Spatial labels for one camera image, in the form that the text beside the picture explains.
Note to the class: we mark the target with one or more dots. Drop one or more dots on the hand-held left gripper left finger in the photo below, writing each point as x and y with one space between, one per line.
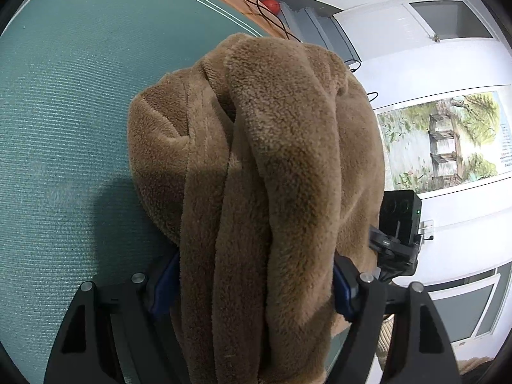
162 292

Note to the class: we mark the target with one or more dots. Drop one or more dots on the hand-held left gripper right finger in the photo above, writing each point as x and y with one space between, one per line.
344 294

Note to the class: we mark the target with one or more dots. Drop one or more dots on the brown fleece jacket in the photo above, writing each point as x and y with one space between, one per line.
260 168

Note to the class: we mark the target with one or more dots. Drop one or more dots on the person's right forearm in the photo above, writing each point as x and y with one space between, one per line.
386 340

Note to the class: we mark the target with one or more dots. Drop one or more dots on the white glass panel door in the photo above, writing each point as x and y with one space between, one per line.
460 308

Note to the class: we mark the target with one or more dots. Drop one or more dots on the white door with window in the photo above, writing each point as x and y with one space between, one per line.
384 24

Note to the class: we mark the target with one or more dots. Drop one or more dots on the grey low cabinet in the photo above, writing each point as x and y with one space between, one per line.
320 36

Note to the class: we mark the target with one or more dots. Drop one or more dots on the green table mat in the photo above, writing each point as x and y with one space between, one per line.
80 88

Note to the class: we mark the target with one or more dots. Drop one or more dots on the red ball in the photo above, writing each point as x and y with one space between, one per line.
271 6

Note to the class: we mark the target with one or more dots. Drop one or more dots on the white wall socket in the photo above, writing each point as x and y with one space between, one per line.
427 228

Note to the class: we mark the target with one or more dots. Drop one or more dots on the wall scroll painting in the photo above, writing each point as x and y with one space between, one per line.
440 148

